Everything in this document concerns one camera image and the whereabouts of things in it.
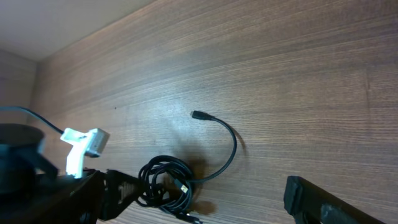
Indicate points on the black USB cable long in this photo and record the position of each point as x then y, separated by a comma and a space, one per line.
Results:
207, 144

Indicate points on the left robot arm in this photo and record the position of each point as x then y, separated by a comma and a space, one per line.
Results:
22, 160

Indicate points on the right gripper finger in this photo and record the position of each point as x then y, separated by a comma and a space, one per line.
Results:
307, 203

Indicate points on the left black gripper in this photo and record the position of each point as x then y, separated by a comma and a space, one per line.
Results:
69, 200

